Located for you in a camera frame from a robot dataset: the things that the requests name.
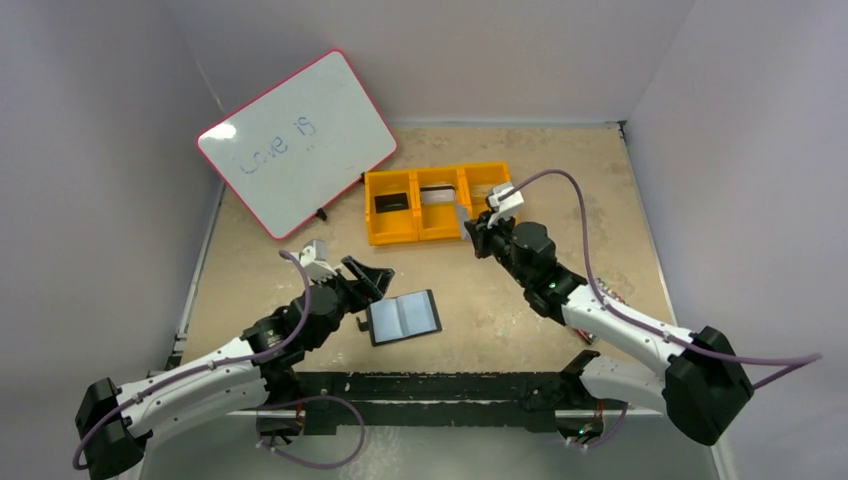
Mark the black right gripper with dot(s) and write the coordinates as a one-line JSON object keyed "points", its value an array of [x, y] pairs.
{"points": [[479, 229]]}

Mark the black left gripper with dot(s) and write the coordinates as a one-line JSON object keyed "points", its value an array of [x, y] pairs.
{"points": [[372, 287]]}

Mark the yellow three-compartment tray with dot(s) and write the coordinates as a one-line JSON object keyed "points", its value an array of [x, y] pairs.
{"points": [[428, 223]]}

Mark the black leather card holder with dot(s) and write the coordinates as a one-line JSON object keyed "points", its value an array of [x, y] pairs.
{"points": [[400, 318]]}

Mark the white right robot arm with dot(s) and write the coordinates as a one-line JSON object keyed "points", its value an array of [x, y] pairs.
{"points": [[689, 376]]}

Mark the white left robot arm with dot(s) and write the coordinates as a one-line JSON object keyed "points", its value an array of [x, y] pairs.
{"points": [[115, 423]]}

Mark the silver card in tray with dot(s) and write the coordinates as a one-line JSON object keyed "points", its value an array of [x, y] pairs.
{"points": [[437, 195]]}

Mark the black card in tray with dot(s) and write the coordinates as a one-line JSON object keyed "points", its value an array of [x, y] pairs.
{"points": [[391, 203]]}

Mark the pink framed whiteboard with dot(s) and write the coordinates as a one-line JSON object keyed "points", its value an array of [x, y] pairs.
{"points": [[295, 148]]}

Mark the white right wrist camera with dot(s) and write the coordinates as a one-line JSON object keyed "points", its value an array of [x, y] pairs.
{"points": [[504, 202]]}

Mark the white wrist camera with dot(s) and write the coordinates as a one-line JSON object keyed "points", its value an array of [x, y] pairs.
{"points": [[313, 259], [504, 202]]}

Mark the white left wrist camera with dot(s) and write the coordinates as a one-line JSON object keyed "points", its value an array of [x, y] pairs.
{"points": [[313, 259]]}

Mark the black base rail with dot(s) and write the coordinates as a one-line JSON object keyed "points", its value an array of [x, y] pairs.
{"points": [[538, 402]]}

